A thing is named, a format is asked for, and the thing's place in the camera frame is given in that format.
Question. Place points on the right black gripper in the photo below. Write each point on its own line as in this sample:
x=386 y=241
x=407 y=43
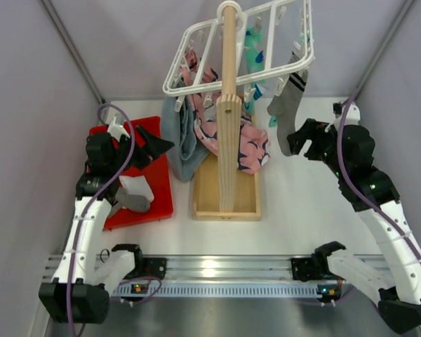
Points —
x=311 y=140

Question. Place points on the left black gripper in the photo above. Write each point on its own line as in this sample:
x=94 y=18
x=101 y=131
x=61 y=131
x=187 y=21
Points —
x=137 y=154

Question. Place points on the grey sock black stripes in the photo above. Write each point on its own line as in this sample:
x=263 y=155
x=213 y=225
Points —
x=284 y=107

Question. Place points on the white sock black stripes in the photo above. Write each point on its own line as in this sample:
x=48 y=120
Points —
x=137 y=186

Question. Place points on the white clip sock hanger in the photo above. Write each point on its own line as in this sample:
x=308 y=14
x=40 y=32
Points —
x=233 y=21

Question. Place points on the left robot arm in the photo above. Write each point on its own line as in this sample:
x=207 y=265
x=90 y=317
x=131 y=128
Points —
x=79 y=292

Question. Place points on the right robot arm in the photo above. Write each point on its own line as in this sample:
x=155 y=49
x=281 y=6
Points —
x=373 y=196

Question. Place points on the red plastic tray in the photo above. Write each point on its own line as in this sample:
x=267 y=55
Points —
x=157 y=177

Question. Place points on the blue grey sock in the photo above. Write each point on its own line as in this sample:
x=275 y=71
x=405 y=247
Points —
x=188 y=152

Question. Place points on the pink patterned sock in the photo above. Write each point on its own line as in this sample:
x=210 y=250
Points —
x=203 y=105
x=253 y=147

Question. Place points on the wooden stand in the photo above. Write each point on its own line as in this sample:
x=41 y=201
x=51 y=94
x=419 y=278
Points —
x=220 y=190

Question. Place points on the teal patterned sock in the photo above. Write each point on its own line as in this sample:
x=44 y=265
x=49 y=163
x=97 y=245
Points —
x=254 y=55

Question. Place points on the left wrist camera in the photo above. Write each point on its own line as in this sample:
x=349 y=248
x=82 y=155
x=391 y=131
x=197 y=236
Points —
x=116 y=126

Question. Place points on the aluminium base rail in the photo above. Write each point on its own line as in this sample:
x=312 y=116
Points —
x=249 y=277

